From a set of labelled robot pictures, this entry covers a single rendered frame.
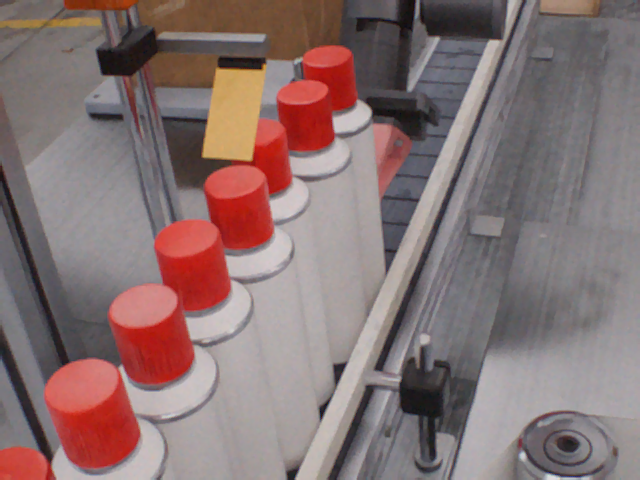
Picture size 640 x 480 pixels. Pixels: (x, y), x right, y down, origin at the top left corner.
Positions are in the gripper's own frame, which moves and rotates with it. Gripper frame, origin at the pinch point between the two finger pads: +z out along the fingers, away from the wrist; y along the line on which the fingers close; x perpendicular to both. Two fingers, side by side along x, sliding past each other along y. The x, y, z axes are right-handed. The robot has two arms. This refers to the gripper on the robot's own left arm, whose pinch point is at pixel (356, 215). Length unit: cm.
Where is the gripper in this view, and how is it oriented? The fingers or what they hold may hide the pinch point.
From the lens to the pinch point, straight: 72.3
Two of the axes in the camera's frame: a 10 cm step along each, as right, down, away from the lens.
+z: -1.1, 9.9, -0.4
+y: 9.4, 1.0, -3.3
